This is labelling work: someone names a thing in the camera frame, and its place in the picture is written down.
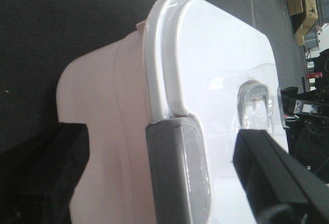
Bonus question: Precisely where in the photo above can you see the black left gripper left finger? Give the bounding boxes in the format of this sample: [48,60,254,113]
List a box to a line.
[1,123,90,223]

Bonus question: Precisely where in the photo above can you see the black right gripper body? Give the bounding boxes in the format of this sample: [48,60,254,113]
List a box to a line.
[281,50,328,183]

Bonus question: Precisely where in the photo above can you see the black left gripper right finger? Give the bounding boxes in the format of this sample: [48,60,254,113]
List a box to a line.
[233,129,328,223]

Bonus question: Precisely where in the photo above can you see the stacked cardboard boxes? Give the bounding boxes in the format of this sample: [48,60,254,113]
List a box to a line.
[286,0,318,46]

